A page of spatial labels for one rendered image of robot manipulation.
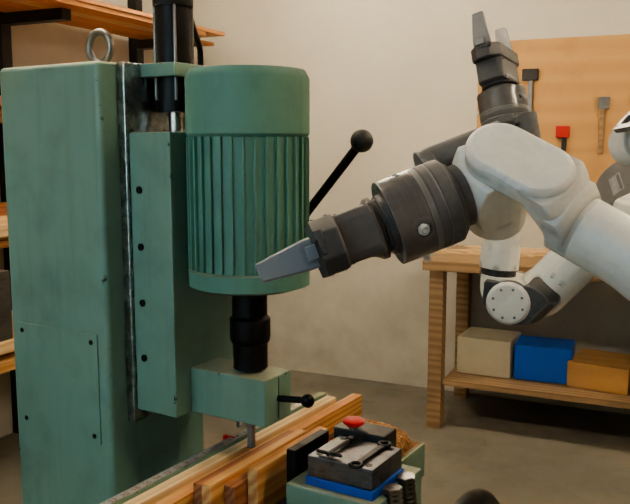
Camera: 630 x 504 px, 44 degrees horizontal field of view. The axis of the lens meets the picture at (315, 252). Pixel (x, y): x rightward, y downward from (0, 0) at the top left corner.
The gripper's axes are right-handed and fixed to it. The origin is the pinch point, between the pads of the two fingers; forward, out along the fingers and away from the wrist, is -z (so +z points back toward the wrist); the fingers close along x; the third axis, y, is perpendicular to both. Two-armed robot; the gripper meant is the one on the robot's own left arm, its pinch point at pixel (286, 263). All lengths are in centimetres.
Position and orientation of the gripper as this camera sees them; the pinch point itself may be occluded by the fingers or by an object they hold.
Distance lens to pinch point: 78.5
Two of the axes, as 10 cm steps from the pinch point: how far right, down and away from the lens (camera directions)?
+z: 9.3, -3.6, 0.7
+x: -0.5, 0.5, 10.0
